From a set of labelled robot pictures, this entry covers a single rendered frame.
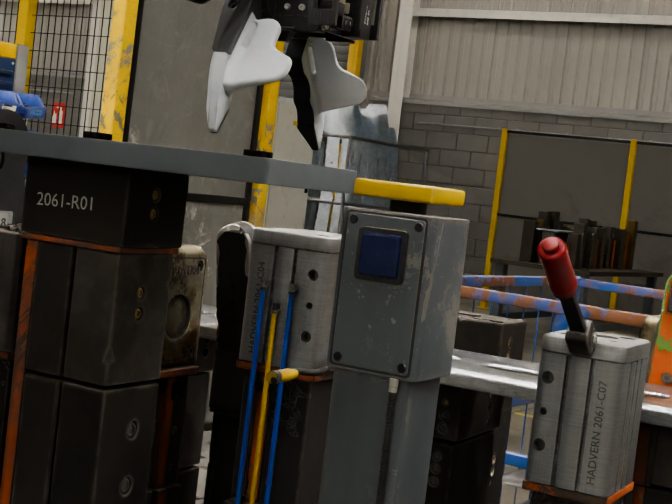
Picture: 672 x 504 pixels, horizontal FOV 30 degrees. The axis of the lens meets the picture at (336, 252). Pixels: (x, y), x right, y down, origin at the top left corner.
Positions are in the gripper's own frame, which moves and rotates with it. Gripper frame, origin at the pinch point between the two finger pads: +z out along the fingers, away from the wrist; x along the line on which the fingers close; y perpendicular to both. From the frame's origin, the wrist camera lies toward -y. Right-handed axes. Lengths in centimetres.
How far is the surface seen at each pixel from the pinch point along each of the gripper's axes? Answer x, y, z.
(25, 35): 356, -349, -49
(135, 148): -8.1, -5.2, 1.5
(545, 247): 0.3, 23.1, 4.9
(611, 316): 204, -26, 24
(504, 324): 45.9, 4.7, 14.9
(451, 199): -0.7, 16.3, 2.5
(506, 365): 34.3, 9.6, 17.7
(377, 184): -4.0, 12.2, 2.1
